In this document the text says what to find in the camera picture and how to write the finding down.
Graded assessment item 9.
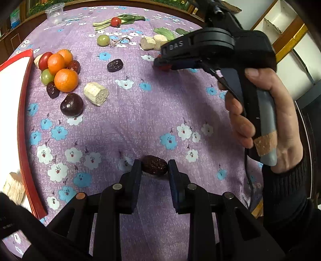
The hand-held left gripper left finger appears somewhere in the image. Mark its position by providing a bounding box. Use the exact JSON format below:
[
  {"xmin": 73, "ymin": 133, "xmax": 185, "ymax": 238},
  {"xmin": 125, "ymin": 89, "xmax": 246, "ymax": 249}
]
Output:
[{"xmin": 46, "ymin": 159, "xmax": 142, "ymax": 261}]

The purple floral tablecloth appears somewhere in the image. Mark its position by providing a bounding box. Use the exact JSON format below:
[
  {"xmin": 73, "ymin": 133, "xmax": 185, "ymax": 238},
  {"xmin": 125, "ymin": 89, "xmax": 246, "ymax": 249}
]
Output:
[{"xmin": 0, "ymin": 5, "xmax": 267, "ymax": 261}]

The brown dried stem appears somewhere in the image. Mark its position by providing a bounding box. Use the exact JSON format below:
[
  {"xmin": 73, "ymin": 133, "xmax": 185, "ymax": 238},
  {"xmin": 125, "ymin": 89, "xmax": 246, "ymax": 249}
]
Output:
[{"xmin": 110, "ymin": 37, "xmax": 131, "ymax": 48}]

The person's right hand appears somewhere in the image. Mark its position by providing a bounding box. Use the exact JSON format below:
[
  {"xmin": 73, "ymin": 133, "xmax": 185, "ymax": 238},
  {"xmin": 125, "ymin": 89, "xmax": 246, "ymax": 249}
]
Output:
[{"xmin": 218, "ymin": 67, "xmax": 304, "ymax": 174}]

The dark purple plum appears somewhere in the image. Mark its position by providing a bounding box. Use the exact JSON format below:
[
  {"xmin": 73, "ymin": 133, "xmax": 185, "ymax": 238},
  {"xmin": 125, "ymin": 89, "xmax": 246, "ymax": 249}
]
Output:
[{"xmin": 60, "ymin": 93, "xmax": 84, "ymax": 117}]

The green grape fruit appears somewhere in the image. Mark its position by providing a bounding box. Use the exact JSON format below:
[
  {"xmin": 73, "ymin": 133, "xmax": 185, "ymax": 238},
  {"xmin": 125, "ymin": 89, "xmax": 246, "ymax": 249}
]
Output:
[{"xmin": 41, "ymin": 69, "xmax": 56, "ymax": 86}]

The light green cabbage leaf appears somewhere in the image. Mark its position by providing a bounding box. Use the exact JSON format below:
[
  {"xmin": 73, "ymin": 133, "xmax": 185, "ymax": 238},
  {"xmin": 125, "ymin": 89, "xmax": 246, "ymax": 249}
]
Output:
[{"xmin": 153, "ymin": 27, "xmax": 176, "ymax": 41}]

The clear plastic cup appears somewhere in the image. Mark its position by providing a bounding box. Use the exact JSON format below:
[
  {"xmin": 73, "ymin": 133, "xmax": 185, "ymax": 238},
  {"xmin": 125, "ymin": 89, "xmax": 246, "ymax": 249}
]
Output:
[{"xmin": 45, "ymin": 3, "xmax": 66, "ymax": 25}]

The red rimmed white tray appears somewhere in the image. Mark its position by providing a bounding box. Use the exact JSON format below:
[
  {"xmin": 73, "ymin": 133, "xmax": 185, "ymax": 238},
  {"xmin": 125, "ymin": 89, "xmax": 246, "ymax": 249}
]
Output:
[{"xmin": 0, "ymin": 49, "xmax": 48, "ymax": 220}]

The person's right forearm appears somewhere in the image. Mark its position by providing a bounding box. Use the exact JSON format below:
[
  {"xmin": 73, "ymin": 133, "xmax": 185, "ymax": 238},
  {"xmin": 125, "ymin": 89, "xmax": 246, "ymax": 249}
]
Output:
[{"xmin": 261, "ymin": 154, "xmax": 321, "ymax": 261}]

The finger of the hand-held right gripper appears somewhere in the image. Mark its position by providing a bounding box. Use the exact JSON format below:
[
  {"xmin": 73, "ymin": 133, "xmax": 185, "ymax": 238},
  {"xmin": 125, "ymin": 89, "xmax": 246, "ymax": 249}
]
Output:
[
  {"xmin": 172, "ymin": 62, "xmax": 202, "ymax": 71},
  {"xmin": 153, "ymin": 56, "xmax": 201, "ymax": 67}
]

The aquarium with artificial plants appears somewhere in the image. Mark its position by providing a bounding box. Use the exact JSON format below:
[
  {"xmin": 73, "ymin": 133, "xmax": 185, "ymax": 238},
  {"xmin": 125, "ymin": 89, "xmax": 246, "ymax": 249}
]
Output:
[{"xmin": 26, "ymin": 0, "xmax": 76, "ymax": 13}]

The wooden shelf unit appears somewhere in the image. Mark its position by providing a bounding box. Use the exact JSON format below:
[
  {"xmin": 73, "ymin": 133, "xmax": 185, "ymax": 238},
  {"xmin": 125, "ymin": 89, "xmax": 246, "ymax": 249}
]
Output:
[{"xmin": 251, "ymin": 0, "xmax": 321, "ymax": 83}]

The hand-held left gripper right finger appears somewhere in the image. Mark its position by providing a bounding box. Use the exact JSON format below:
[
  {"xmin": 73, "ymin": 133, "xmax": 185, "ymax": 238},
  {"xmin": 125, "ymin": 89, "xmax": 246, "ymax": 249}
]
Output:
[{"xmin": 168, "ymin": 159, "xmax": 262, "ymax": 261}]

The dried red date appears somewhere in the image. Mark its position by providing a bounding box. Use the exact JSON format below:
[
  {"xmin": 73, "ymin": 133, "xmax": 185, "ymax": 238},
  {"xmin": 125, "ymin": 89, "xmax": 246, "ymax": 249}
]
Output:
[
  {"xmin": 67, "ymin": 60, "xmax": 81, "ymax": 75},
  {"xmin": 46, "ymin": 81, "xmax": 60, "ymax": 99},
  {"xmin": 107, "ymin": 59, "xmax": 124, "ymax": 73},
  {"xmin": 142, "ymin": 155, "xmax": 168, "ymax": 176}
]

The mandarin orange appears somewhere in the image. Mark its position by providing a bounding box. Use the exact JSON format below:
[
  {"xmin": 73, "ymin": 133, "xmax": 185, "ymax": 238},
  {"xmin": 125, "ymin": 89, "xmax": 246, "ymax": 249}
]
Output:
[
  {"xmin": 48, "ymin": 53, "xmax": 66, "ymax": 76},
  {"xmin": 58, "ymin": 49, "xmax": 74, "ymax": 66},
  {"xmin": 54, "ymin": 68, "xmax": 79, "ymax": 93}
]

